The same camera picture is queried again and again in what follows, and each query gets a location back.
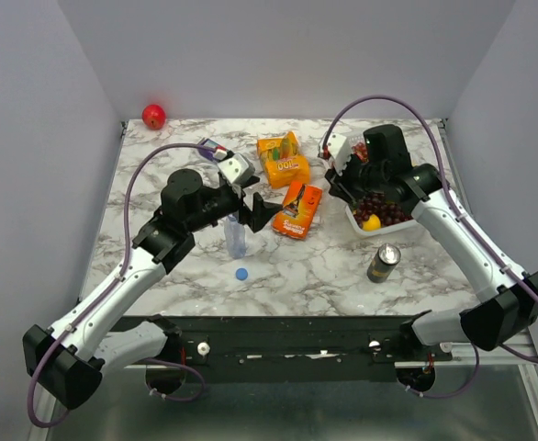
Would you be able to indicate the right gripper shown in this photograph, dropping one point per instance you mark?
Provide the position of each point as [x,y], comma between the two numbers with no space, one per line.
[339,184]

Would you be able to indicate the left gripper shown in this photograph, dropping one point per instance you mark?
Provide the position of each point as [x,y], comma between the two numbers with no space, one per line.
[262,211]

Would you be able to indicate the blue tinted plastic bottle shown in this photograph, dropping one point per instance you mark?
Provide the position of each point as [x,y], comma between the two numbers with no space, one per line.
[234,237]

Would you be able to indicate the plain blue bottle cap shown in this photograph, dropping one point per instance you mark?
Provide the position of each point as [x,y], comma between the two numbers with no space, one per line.
[241,274]

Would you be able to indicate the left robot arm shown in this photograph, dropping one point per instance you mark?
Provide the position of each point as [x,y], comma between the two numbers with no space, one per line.
[69,358]

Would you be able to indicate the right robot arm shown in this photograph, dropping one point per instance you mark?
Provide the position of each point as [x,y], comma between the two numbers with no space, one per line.
[507,295]

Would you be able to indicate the orange razor box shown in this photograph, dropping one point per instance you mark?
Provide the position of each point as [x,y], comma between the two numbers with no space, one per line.
[299,208]

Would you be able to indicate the orange yellow snack pack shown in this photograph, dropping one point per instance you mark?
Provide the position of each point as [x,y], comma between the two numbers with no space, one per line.
[282,161]

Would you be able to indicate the red grape bunch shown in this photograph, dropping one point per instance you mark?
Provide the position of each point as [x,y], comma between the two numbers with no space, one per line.
[360,150]

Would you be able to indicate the yellow lemon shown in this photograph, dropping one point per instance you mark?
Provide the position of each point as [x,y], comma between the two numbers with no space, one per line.
[372,223]

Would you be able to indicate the white plastic basket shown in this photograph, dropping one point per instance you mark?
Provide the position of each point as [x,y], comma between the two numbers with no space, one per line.
[356,136]

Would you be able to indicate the dark purple grape bunch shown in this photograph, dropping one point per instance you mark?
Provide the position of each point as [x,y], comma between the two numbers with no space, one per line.
[390,213]

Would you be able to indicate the purple rectangular box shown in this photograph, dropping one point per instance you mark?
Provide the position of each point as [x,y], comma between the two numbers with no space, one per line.
[211,150]

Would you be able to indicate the black drink can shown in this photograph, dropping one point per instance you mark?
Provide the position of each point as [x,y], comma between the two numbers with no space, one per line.
[386,258]

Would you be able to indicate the red apple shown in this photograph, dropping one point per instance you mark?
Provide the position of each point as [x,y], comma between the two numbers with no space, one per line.
[153,117]

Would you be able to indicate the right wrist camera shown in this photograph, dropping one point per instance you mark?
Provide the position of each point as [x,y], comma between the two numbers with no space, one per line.
[336,150]

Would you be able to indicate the black base frame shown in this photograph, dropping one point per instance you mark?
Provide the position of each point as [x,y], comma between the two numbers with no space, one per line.
[273,349]

